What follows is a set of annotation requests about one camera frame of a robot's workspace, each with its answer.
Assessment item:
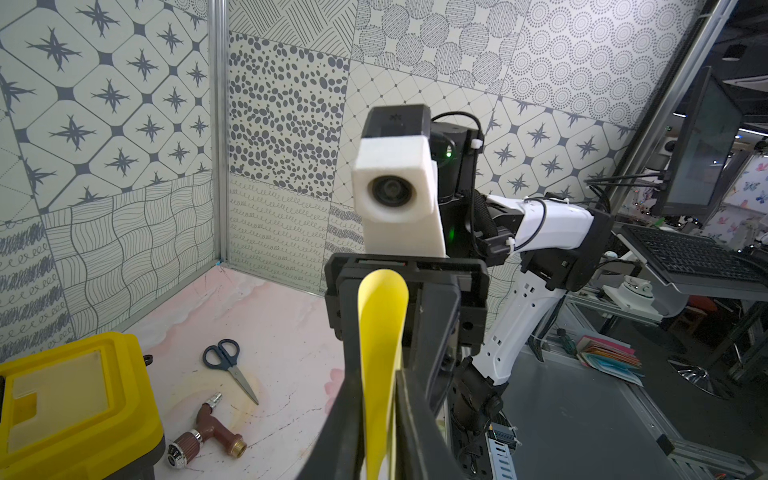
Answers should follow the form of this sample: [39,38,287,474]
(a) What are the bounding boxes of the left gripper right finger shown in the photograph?
[394,370,464,480]

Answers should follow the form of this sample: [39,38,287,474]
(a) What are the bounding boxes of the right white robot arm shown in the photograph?
[300,104,613,479]

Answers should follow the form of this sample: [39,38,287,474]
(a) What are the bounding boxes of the yellow square paper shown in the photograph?
[357,269,409,479]

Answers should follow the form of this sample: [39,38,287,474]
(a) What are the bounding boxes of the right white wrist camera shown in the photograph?
[351,104,447,258]

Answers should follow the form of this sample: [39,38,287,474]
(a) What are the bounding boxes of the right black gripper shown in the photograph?
[324,253,490,414]

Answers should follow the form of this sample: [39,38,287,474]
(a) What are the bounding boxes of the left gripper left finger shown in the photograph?
[298,335,364,479]

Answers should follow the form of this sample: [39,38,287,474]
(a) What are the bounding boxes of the yellow black toolbox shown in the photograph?
[1,332,165,479]

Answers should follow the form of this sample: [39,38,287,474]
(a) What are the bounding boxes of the blue handled scissors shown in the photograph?
[202,338,259,405]

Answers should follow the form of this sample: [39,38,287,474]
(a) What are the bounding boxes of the brown brass water tap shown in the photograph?
[166,392,248,469]

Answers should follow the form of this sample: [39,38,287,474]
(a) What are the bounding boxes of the black keyboard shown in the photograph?
[618,225,767,285]

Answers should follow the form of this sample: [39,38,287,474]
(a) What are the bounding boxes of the stack of coloured papers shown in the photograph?
[576,335,643,387]

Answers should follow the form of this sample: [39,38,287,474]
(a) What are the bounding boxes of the computer monitor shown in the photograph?
[650,66,743,220]

